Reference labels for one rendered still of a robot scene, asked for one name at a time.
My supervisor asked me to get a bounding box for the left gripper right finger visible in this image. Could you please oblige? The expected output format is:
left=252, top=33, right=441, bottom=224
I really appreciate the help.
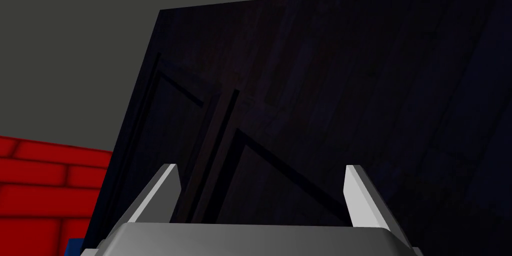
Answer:
left=343, top=164, right=403, bottom=239

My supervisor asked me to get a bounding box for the dark panelled door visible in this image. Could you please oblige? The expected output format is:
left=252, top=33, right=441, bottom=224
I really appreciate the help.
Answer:
left=81, top=0, right=512, bottom=256

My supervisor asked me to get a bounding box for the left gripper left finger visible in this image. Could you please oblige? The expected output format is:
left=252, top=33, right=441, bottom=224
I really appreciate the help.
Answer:
left=127, top=163, right=182, bottom=224

